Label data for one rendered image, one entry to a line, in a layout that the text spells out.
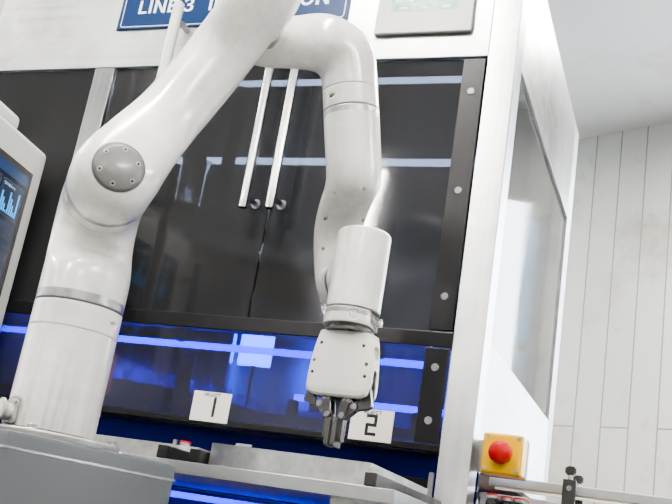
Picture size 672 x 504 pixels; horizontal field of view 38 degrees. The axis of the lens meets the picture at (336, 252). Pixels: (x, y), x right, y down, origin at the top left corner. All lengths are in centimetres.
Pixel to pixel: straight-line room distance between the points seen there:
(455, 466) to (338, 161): 62
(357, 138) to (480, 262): 47
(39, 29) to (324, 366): 145
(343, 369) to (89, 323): 38
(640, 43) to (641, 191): 88
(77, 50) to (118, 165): 121
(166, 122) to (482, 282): 74
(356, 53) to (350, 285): 37
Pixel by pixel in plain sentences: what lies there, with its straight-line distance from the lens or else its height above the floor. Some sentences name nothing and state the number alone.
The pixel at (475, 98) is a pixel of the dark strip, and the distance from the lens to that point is 202.
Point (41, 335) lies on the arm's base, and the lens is 133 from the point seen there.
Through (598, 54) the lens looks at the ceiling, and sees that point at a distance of 455.
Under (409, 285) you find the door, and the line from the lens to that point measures 190.
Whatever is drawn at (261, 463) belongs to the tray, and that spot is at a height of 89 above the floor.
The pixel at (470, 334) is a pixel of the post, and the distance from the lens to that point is 183.
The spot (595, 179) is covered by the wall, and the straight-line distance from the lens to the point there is 518.
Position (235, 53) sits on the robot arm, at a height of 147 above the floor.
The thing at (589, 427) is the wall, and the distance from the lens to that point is 479.
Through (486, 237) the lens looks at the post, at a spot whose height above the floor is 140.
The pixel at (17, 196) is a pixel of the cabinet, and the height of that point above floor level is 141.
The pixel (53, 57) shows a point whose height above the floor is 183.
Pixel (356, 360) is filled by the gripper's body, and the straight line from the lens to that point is 143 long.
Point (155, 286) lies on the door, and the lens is 212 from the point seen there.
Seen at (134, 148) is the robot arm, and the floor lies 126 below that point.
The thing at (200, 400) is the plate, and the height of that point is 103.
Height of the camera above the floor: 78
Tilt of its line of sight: 17 degrees up
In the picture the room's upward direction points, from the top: 9 degrees clockwise
